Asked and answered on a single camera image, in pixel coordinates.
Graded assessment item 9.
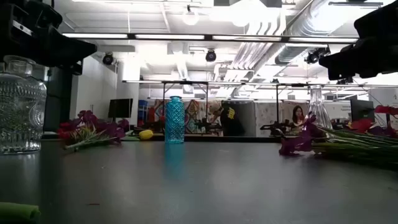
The blue patterned glass vase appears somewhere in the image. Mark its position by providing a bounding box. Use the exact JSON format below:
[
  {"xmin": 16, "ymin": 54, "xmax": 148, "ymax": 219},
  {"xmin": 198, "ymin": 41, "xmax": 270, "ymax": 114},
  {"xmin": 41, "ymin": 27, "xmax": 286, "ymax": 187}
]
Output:
[{"xmin": 164, "ymin": 95, "xmax": 185, "ymax": 145}]

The silver ventilation duct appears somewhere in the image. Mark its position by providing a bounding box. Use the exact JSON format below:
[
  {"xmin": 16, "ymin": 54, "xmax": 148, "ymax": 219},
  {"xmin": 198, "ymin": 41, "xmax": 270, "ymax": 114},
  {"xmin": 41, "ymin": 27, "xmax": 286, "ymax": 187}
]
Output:
[{"xmin": 275, "ymin": 0, "xmax": 358, "ymax": 65}]

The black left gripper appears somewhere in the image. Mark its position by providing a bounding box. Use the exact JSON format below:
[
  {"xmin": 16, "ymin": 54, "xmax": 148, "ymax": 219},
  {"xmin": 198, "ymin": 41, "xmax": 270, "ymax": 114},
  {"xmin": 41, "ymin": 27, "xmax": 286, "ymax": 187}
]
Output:
[{"xmin": 0, "ymin": 0, "xmax": 98, "ymax": 65}]

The clear round glass bottle vase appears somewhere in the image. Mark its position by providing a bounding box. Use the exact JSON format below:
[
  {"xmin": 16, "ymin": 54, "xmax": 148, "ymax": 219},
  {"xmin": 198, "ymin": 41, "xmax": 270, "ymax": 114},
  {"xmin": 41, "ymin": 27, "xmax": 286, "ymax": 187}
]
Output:
[{"xmin": 0, "ymin": 55, "xmax": 47, "ymax": 155}]

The person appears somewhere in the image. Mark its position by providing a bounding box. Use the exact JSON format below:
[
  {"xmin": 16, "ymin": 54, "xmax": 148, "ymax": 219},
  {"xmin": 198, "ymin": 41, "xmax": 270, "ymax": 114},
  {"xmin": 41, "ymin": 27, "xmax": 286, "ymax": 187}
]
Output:
[
  {"xmin": 291, "ymin": 105, "xmax": 306, "ymax": 127},
  {"xmin": 208, "ymin": 101, "xmax": 246, "ymax": 137}
]

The green grass stems bunch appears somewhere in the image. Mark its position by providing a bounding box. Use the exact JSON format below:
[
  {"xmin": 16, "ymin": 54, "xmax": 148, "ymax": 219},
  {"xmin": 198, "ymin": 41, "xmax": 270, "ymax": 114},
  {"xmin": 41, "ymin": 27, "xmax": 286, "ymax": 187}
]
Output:
[{"xmin": 312, "ymin": 105, "xmax": 398, "ymax": 169}]

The yellow artificial tulip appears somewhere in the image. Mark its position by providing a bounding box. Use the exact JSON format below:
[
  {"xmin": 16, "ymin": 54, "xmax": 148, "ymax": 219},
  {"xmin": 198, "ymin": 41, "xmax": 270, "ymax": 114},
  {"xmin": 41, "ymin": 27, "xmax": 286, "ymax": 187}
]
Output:
[{"xmin": 121, "ymin": 129, "xmax": 154, "ymax": 142}]

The colourful patterned cloth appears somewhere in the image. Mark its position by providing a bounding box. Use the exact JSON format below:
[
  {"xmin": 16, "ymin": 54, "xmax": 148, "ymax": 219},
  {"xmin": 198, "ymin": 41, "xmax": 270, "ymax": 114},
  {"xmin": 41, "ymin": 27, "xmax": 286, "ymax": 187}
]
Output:
[{"xmin": 154, "ymin": 99, "xmax": 223, "ymax": 134}]

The clear flared glass vase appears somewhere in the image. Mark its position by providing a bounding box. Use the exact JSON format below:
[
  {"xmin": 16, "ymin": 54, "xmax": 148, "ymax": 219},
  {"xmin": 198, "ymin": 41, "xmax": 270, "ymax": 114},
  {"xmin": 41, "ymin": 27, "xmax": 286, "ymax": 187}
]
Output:
[{"xmin": 307, "ymin": 85, "xmax": 333, "ymax": 130}]

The black table frame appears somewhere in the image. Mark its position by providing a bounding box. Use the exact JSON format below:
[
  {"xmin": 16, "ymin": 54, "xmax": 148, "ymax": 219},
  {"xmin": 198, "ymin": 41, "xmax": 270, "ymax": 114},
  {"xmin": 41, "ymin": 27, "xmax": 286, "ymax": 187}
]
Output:
[{"xmin": 42, "ymin": 133, "xmax": 312, "ymax": 144}]

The black flat monitor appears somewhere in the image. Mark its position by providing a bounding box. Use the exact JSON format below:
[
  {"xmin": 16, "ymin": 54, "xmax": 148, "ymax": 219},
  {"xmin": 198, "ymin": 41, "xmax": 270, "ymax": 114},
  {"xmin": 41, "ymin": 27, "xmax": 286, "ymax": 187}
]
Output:
[
  {"xmin": 350, "ymin": 99, "xmax": 376, "ymax": 123},
  {"xmin": 108, "ymin": 98, "xmax": 134, "ymax": 119}
]

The green stem piece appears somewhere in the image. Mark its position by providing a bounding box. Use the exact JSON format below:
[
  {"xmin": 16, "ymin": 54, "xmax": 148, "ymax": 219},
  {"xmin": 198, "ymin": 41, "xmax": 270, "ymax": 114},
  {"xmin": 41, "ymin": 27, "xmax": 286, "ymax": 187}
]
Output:
[{"xmin": 0, "ymin": 202, "xmax": 41, "ymax": 224}]

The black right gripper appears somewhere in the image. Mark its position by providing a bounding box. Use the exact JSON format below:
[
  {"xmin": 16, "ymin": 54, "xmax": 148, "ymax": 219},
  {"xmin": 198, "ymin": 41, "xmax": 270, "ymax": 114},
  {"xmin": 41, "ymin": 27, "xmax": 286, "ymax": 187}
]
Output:
[{"xmin": 318, "ymin": 0, "xmax": 398, "ymax": 80}]

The purple artificial flower bunch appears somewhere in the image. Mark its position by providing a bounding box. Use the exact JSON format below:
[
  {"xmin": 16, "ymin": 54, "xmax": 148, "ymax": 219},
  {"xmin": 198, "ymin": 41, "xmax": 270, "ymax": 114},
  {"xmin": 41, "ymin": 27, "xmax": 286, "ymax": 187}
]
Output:
[
  {"xmin": 63, "ymin": 110, "xmax": 130, "ymax": 152},
  {"xmin": 279, "ymin": 114, "xmax": 398, "ymax": 170}
]

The round white pendant lamp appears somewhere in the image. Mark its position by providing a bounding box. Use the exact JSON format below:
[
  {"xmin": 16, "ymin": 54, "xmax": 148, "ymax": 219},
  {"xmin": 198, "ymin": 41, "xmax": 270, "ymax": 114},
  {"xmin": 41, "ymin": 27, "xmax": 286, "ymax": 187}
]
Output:
[{"xmin": 182, "ymin": 4, "xmax": 200, "ymax": 26}]

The blue storage bin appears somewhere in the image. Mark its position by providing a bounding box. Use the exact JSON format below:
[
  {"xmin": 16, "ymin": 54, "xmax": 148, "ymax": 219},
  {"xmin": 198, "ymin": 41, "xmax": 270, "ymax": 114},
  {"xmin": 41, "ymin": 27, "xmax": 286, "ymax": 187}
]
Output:
[{"xmin": 138, "ymin": 99, "xmax": 149, "ymax": 121}]

